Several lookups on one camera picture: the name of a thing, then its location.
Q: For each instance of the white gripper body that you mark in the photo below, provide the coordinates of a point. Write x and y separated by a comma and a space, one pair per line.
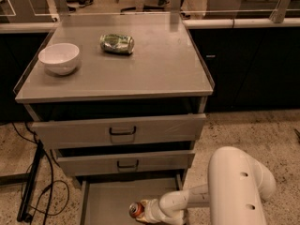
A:
152, 212

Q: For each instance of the red coke can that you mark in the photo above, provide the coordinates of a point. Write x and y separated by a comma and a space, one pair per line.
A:
135, 209

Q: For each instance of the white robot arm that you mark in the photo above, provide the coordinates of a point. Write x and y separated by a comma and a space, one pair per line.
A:
236, 188

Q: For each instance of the open bottom grey drawer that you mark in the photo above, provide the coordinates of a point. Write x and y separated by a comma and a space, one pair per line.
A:
106, 198

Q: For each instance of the middle grey drawer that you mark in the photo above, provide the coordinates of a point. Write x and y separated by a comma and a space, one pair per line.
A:
106, 164

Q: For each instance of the top grey drawer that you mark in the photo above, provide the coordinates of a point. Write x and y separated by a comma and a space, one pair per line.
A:
95, 132

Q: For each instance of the grey drawer cabinet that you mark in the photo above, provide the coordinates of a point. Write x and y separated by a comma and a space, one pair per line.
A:
163, 76

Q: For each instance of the crushed green soda can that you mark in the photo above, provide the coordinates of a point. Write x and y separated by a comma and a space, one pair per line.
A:
116, 43

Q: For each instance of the black metal floor bar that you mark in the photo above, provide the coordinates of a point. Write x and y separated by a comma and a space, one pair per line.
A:
26, 196

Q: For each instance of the white ceramic bowl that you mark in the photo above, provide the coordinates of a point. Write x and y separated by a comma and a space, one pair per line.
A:
60, 58

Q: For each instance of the black middle drawer handle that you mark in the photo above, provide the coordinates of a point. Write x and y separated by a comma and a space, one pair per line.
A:
122, 164

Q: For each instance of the black drawer handle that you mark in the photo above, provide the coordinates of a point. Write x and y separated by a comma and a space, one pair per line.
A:
122, 131
122, 164

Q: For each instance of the black top drawer handle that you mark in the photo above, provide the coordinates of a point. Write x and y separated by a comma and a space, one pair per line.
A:
122, 131

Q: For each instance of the white horizontal rail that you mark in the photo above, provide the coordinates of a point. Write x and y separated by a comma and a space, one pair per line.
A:
43, 27

